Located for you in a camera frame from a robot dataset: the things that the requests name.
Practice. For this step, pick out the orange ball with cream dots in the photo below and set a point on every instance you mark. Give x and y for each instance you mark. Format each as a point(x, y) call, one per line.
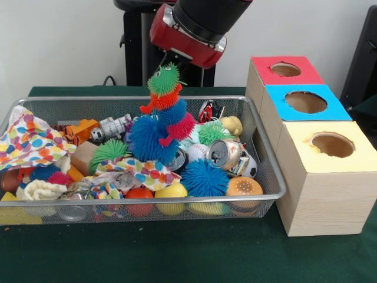
point(244, 190)

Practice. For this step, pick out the crushed silver drink can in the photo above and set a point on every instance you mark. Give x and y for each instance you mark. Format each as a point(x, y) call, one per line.
point(225, 154)

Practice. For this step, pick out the shallow clear mesh bin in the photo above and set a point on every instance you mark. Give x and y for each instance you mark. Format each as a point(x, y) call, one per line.
point(259, 118)

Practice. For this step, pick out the polka dot cloth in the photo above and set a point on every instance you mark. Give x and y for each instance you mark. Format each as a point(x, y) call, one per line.
point(29, 141)

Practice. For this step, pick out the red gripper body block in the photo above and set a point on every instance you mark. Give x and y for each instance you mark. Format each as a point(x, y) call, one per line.
point(185, 44)

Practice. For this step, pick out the wooden box with three holes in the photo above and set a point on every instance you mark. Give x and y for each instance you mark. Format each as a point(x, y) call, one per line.
point(324, 200)

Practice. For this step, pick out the dark green table cloth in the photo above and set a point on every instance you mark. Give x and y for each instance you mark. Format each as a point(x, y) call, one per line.
point(368, 106)
point(177, 253)

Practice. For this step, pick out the blue spiky rubber ball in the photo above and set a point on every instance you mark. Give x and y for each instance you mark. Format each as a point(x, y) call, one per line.
point(203, 177)

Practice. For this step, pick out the small red ball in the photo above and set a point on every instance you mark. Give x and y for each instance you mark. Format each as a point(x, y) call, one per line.
point(139, 197)

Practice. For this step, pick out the black panel stand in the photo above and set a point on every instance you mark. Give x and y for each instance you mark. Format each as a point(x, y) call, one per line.
point(362, 59)

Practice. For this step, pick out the crumpled colourful patterned cloth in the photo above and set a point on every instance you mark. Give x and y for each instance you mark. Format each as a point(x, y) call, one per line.
point(141, 171)

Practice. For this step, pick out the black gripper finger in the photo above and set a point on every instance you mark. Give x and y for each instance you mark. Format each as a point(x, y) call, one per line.
point(165, 58)
point(184, 59)

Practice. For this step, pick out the multicoloured spiky caterpillar toy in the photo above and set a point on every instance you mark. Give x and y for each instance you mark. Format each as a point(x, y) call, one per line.
point(164, 79)

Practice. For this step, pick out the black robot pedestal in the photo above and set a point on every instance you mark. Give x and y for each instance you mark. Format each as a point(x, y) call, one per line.
point(135, 53)

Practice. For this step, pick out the green spiky rubber ball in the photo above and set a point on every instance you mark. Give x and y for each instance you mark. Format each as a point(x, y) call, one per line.
point(213, 132)

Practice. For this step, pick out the plain yellow ball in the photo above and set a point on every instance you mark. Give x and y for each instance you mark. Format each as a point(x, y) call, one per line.
point(171, 191)

